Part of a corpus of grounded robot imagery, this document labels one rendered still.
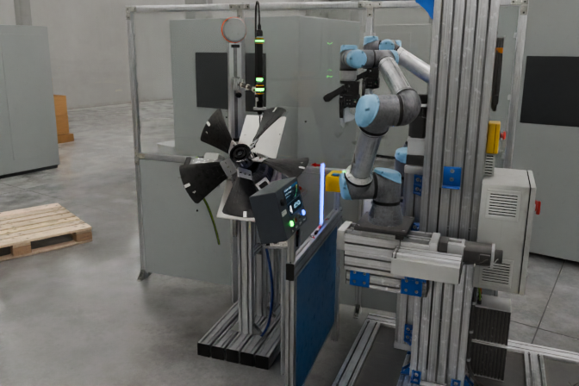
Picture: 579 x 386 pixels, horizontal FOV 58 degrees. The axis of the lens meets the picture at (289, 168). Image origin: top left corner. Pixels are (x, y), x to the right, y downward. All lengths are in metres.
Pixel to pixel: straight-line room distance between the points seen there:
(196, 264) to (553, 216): 2.98
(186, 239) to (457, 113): 2.39
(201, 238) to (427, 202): 2.03
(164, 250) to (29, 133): 4.48
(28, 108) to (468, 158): 6.80
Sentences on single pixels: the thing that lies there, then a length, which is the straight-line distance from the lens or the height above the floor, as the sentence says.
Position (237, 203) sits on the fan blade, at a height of 0.99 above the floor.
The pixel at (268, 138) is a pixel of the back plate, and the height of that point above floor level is 1.24.
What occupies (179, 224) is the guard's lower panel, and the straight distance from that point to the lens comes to 4.02.
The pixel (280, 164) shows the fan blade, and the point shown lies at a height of 1.18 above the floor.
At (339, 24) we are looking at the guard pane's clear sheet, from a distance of 3.37.
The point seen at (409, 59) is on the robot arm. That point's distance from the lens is 2.67.
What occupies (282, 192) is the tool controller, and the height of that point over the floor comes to 1.24.
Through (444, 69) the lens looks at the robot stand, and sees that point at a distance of 2.31.
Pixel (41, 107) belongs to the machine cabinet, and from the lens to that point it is 8.34.
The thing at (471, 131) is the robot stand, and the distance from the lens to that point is 2.32.
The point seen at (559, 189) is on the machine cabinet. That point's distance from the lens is 4.89.
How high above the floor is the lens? 1.77
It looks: 13 degrees down
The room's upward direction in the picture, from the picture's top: straight up
